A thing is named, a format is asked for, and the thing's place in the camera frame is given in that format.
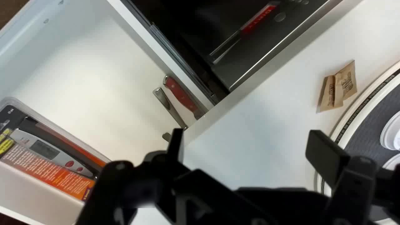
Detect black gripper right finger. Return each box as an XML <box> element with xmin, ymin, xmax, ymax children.
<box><xmin>305</xmin><ymin>129</ymin><xmax>353</xmax><ymax>190</ymax></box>

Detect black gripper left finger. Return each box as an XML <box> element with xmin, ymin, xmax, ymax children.
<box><xmin>166</xmin><ymin>127</ymin><xmax>185</xmax><ymax>162</ymax></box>

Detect white drawer with wood front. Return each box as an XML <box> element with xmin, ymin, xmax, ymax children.
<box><xmin>0</xmin><ymin>0</ymin><xmax>229</xmax><ymax>225</ymax></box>

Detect round black portable cooktop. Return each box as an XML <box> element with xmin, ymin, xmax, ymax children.
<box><xmin>314</xmin><ymin>61</ymin><xmax>400</xmax><ymax>225</ymax></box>

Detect black dishwasher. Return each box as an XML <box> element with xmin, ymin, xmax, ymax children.
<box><xmin>123</xmin><ymin>0</ymin><xmax>345</xmax><ymax>106</ymax></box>

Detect packaged digital thermometer orange card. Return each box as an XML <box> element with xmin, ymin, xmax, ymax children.
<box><xmin>0</xmin><ymin>97</ymin><xmax>111</xmax><ymax>204</ymax></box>

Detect red dishwasher label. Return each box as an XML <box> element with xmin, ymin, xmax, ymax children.
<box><xmin>239</xmin><ymin>2</ymin><xmax>279</xmax><ymax>40</ymax></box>

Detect red-handled knife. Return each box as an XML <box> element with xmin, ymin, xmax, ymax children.
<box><xmin>163</xmin><ymin>75</ymin><xmax>200</xmax><ymax>120</ymax></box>

